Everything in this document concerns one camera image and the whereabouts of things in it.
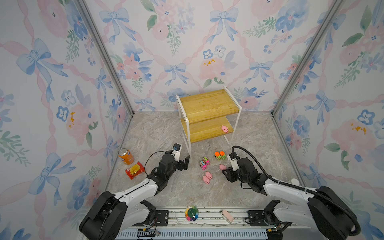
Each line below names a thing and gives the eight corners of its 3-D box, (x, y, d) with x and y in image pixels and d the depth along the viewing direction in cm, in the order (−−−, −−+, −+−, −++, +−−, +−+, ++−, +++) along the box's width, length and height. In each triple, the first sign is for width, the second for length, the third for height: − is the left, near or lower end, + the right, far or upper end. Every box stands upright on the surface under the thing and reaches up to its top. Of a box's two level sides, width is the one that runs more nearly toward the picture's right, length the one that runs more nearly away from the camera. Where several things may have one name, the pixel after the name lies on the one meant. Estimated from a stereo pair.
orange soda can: (123, 165, 94) (116, 156, 85) (126, 157, 98) (119, 148, 89) (133, 165, 94) (127, 156, 85) (135, 157, 98) (129, 148, 89)
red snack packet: (131, 180, 88) (129, 178, 85) (126, 172, 91) (124, 170, 88) (145, 170, 92) (144, 168, 89) (140, 163, 95) (139, 160, 92)
